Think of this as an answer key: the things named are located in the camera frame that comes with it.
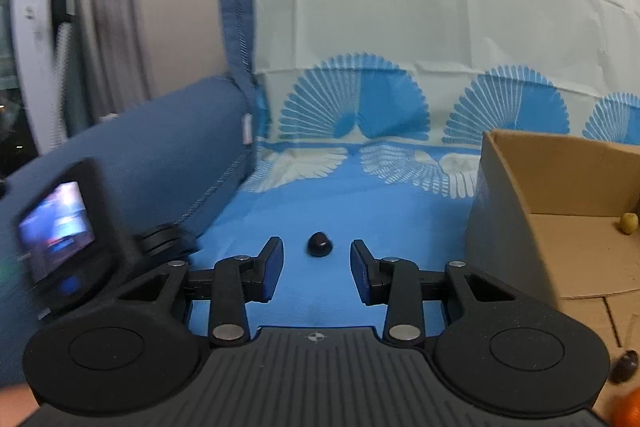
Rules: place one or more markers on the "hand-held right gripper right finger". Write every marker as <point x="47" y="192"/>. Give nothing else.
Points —
<point x="358" y="273"/>

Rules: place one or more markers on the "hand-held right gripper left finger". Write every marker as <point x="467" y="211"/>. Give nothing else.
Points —
<point x="272" y="268"/>

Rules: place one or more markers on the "dark purple plum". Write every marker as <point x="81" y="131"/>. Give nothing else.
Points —
<point x="626" y="367"/>
<point x="320" y="245"/>

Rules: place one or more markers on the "brown cardboard box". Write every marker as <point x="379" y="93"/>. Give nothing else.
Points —
<point x="575" y="247"/>

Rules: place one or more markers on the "yellow-green round fruit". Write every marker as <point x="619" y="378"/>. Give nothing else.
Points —
<point x="629" y="223"/>

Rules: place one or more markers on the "orange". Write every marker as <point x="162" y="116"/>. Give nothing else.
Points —
<point x="627" y="409"/>

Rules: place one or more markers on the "person's left forearm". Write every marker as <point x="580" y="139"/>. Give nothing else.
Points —
<point x="15" y="404"/>

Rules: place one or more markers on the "blue fabric sofa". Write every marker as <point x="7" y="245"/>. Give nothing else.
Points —
<point x="160" y="132"/>

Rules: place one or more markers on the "blue printed cloth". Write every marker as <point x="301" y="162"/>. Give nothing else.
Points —
<point x="390" y="72"/>

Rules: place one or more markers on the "grey curtain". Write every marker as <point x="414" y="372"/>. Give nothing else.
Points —
<point x="107" y="32"/>

